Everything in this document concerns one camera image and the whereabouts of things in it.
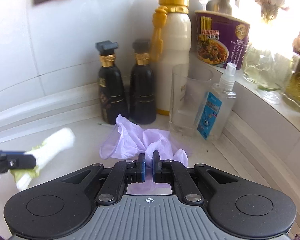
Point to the dark sauce bottle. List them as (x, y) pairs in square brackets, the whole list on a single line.
[(142, 92), (110, 92)]

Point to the purple instant noodle cup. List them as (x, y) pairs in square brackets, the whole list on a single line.
[(215, 42)]

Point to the purple disposable glove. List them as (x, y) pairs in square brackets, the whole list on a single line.
[(130, 140)]

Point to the white bottle with yellow cap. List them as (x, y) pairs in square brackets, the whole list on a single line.
[(175, 42)]

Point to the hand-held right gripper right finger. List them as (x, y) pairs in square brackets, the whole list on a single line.
[(155, 166)]

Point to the napa cabbage stalk piece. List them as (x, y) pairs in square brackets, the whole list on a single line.
[(55, 142)]

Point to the clear drinking glass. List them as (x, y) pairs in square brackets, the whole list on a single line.
[(182, 100)]

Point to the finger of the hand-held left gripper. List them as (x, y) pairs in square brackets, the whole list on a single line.
[(22, 162)]

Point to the sprouting garlic in jar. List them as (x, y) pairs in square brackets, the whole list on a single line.
[(297, 85)]

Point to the clear spray bottle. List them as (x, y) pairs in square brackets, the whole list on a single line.
[(210, 115)]

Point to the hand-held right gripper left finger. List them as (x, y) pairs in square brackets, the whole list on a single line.
[(141, 166)]

